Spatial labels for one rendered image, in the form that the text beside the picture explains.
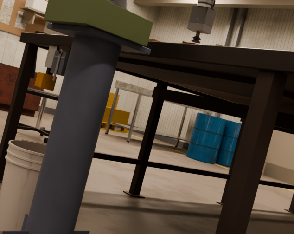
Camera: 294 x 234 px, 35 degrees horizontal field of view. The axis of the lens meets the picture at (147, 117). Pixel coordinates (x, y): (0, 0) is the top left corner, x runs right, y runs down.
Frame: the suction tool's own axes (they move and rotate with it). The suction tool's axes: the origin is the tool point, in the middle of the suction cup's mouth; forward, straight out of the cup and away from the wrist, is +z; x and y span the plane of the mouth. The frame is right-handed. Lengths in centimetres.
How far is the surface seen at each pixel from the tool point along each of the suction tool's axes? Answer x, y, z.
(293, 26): -585, 251, -163
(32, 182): 42, 32, 75
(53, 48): 13, 82, 16
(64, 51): 20, 63, 17
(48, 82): 12, 80, 34
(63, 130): 61, -2, 48
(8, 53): -295, 638, 6
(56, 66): 19, 66, 25
